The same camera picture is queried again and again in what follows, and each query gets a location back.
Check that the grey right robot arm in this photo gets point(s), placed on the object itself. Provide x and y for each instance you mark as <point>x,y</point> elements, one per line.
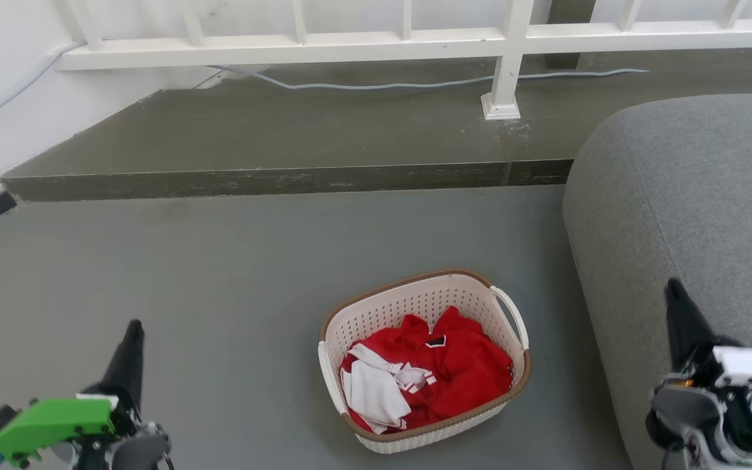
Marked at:
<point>683,408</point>

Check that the red jersey shirt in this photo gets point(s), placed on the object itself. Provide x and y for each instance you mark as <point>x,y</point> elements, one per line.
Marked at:
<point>474,372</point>

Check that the white metal railing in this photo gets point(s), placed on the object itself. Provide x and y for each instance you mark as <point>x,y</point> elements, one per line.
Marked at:
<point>284,49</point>

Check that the white garment with red stripes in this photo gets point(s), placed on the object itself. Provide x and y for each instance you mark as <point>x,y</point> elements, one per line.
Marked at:
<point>376,391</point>

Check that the grey fabric sofa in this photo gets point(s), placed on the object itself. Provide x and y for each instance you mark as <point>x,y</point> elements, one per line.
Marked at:
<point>709,196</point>

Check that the cream perforated laundry basket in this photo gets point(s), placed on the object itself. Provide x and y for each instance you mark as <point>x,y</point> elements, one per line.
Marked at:
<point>415,303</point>

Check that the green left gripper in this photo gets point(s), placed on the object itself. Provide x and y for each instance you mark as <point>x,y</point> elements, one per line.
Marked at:
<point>49,421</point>

